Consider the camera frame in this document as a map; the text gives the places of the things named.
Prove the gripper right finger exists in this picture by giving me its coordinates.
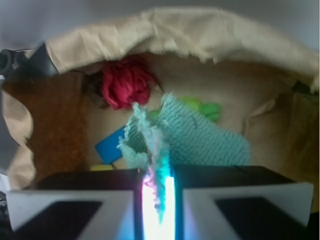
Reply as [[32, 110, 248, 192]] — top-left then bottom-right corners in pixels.
[[173, 165, 314, 240]]

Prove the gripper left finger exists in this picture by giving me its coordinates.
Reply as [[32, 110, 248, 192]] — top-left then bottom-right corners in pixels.
[[6, 169, 144, 240]]

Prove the light blue terry cloth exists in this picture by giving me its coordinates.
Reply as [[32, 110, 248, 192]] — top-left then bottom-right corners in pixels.
[[118, 94, 251, 223]]

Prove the red crumpled cloth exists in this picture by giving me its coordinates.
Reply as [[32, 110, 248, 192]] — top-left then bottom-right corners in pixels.
[[101, 57, 156, 110]]

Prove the yellow plastic piece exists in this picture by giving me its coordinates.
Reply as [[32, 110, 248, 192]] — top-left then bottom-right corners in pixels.
[[90, 164, 114, 172]]

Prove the blue wooden block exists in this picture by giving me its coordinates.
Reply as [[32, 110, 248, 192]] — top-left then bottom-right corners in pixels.
[[95, 126, 125, 165]]

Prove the green plush turtle toy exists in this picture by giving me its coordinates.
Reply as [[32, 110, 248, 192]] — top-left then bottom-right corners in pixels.
[[148, 96, 222, 123]]

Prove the brown paper bag box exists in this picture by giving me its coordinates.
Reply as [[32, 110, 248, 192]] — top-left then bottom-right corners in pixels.
[[1, 7, 319, 190]]

